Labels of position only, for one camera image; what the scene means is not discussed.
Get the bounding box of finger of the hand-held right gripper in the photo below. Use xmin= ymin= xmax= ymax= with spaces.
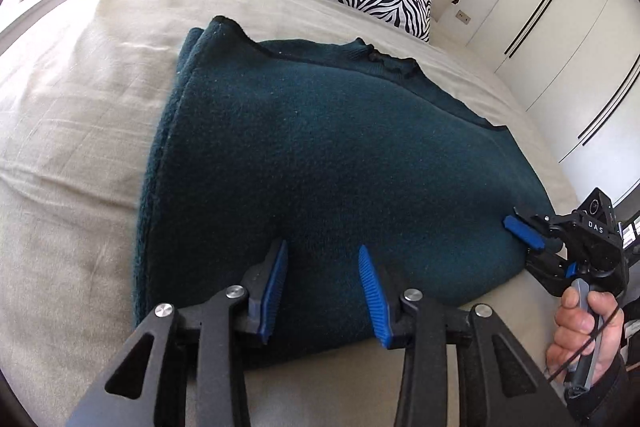
xmin=502 ymin=207 xmax=566 ymax=253
xmin=525 ymin=252 xmax=571 ymax=295

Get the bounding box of white wardrobe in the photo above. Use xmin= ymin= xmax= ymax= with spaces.
xmin=467 ymin=0 xmax=640 ymax=208

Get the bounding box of dark teal knit sweater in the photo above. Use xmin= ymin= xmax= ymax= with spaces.
xmin=131 ymin=15 xmax=558 ymax=370

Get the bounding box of beige bed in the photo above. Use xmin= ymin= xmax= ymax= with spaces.
xmin=0 ymin=0 xmax=596 ymax=427

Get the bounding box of thin black cable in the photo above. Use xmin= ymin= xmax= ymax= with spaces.
xmin=544 ymin=292 xmax=625 ymax=384

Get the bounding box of person's right forearm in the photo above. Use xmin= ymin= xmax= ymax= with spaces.
xmin=565 ymin=353 xmax=640 ymax=427

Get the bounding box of person's right hand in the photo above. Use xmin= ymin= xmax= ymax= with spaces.
xmin=546 ymin=291 xmax=626 ymax=377

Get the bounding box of black wardrobe handle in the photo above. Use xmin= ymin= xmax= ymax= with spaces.
xmin=577 ymin=68 xmax=640 ymax=140
xmin=509 ymin=0 xmax=562 ymax=58
xmin=504 ymin=0 xmax=557 ymax=56
xmin=582 ymin=78 xmax=640 ymax=146

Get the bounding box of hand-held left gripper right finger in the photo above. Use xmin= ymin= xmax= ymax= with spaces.
xmin=356 ymin=244 xmax=576 ymax=427

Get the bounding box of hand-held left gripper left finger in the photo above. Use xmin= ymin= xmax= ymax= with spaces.
xmin=65 ymin=238 xmax=290 ymax=427

